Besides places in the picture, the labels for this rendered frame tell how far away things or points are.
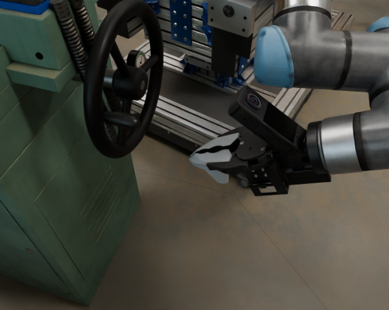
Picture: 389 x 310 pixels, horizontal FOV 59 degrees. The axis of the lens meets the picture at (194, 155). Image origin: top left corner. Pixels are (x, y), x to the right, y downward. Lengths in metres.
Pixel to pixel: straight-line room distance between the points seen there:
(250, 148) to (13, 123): 0.43
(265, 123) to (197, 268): 0.92
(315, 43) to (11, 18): 0.44
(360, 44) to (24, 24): 0.47
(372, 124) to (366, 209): 1.15
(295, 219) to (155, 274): 0.59
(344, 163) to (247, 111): 0.13
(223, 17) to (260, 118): 0.64
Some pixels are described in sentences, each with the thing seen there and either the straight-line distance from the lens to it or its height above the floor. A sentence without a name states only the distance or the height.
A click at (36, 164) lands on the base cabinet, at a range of 0.79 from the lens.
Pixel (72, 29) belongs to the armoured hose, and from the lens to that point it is 0.61.
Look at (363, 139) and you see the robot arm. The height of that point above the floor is 0.92.
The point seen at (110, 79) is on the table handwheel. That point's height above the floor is 0.82.
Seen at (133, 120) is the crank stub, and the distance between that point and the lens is 0.55.
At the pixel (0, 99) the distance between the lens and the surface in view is 0.67.
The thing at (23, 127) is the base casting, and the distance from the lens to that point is 0.73.
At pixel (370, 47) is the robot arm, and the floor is 0.98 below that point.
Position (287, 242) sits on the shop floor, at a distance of 1.40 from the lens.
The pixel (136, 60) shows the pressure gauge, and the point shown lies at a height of 0.68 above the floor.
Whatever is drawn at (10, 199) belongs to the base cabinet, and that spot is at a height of 0.65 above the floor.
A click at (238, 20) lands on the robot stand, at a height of 0.73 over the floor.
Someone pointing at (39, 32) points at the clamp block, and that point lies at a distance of 0.60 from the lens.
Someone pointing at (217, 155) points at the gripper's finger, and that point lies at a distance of 0.52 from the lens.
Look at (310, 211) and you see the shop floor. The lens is 1.50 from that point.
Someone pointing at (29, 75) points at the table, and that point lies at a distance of 0.64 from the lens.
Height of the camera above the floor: 1.21
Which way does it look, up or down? 49 degrees down
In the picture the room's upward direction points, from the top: straight up
